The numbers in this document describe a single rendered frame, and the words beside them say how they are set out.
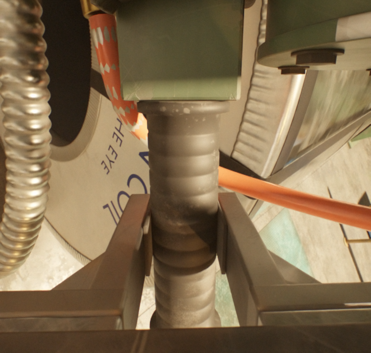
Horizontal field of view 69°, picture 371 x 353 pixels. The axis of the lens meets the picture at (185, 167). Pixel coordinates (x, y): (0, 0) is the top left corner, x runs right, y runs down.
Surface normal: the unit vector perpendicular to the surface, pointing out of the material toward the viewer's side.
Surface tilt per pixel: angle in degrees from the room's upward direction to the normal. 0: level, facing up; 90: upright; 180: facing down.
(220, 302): 0
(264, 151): 89
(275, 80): 85
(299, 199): 68
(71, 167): 90
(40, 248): 0
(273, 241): 0
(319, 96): 38
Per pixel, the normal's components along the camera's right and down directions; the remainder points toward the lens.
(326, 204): -0.54, -0.34
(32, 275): 0.65, -0.24
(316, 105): 0.73, 0.41
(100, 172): -0.67, 0.27
